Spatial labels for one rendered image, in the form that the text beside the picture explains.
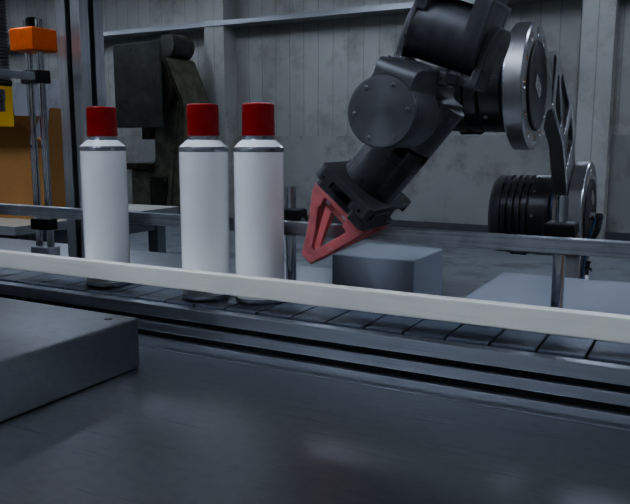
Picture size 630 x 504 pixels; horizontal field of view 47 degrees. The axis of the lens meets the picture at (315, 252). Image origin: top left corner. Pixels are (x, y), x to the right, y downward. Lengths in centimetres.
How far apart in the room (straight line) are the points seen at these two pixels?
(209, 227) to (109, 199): 14
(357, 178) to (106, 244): 32
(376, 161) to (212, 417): 26
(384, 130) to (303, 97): 848
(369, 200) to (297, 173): 843
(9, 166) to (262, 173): 203
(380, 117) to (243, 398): 26
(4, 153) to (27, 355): 212
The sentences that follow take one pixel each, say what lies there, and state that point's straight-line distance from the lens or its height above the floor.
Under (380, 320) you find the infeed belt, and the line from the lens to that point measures 68.
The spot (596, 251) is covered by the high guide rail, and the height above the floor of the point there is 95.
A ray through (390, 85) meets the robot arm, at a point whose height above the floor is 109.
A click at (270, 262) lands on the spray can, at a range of 74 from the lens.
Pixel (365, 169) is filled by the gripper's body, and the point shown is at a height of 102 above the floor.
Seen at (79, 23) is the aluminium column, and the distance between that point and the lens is 108.
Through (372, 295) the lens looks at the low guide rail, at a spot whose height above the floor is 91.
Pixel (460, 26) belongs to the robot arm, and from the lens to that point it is 64.
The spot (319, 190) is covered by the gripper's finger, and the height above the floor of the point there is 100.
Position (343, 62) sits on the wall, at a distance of 883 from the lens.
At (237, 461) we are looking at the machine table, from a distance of 52.
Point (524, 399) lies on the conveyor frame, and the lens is 62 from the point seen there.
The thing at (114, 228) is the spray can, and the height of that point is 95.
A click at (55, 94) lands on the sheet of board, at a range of 1123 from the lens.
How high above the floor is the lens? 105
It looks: 9 degrees down
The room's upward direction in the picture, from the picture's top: straight up
